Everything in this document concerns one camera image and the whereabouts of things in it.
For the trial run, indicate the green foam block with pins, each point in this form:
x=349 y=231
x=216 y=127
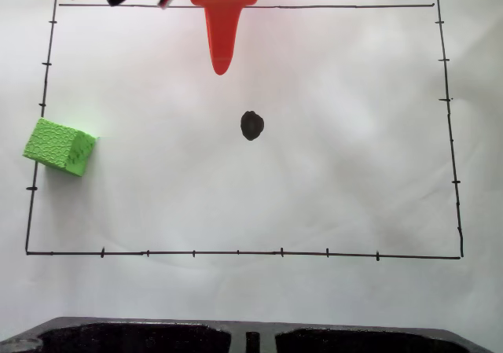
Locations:
x=55 y=146

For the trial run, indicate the black foam tray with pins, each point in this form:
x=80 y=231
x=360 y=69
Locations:
x=129 y=339

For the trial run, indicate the white paper sheet with lines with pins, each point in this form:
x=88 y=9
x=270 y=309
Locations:
x=314 y=192

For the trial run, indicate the black dot mark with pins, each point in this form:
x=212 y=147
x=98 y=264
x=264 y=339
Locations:
x=252 y=126

